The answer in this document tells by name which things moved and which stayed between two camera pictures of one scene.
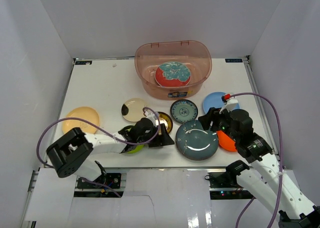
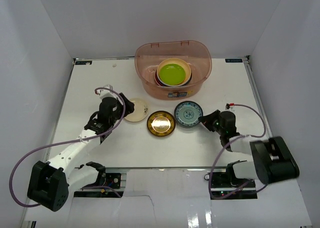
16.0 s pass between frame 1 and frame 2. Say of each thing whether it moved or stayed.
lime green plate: moved
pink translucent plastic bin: stayed
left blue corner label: stayed
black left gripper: moved
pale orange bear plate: moved
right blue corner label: stayed
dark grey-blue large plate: moved
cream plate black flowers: stayed
